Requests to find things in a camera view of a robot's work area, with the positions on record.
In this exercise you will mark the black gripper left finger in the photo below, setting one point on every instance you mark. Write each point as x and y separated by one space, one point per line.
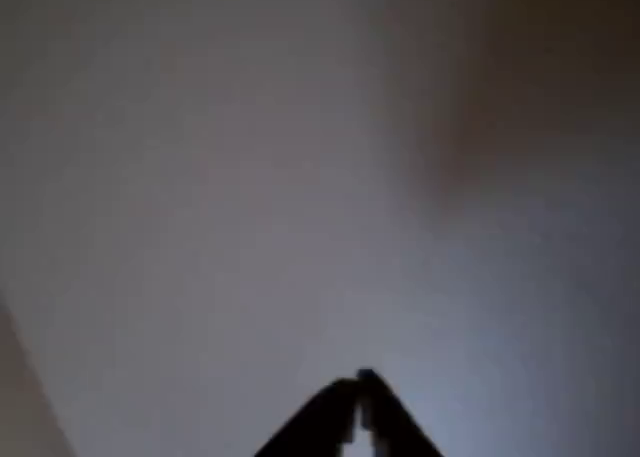
320 422

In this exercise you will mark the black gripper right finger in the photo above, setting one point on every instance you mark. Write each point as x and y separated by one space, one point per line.
395 422

